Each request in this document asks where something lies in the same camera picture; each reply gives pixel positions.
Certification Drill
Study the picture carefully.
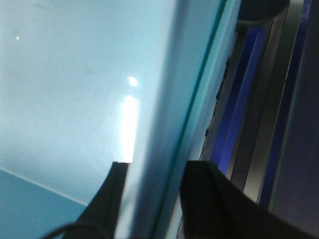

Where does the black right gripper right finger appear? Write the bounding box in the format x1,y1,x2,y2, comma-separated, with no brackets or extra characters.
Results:
180,161,313,239

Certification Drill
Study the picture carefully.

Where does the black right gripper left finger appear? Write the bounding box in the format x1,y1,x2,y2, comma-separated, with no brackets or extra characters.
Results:
44,162,129,239

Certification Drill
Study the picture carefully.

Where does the light blue plastic bin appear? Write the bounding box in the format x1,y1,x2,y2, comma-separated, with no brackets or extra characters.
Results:
0,0,241,239

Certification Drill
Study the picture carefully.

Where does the dark blue neighbouring bin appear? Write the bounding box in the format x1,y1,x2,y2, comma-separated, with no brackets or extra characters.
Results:
211,27,265,174

